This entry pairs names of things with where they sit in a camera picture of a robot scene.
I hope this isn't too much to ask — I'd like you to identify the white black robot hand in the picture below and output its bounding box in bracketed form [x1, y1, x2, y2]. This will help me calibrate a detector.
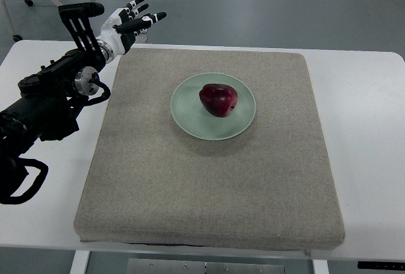
[96, 0, 167, 63]

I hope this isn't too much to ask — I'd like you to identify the red apple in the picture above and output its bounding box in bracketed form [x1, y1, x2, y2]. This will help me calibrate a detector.
[199, 84, 238, 118]

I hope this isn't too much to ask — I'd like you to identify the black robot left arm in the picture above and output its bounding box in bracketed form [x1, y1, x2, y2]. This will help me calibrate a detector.
[1, 3, 109, 174]

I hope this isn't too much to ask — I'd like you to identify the light green plate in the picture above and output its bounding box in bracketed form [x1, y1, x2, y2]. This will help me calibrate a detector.
[170, 73, 256, 140]

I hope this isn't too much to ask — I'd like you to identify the beige fabric cushion mat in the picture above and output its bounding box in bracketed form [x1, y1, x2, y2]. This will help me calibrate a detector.
[74, 49, 345, 251]

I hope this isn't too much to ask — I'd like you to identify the black table control panel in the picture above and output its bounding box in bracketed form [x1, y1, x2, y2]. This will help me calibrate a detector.
[357, 261, 405, 271]

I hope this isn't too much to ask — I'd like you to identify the black braided cable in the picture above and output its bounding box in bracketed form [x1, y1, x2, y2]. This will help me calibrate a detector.
[0, 156, 49, 206]

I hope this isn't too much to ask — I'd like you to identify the metal table base plate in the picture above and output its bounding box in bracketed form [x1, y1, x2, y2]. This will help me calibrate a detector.
[127, 258, 285, 274]

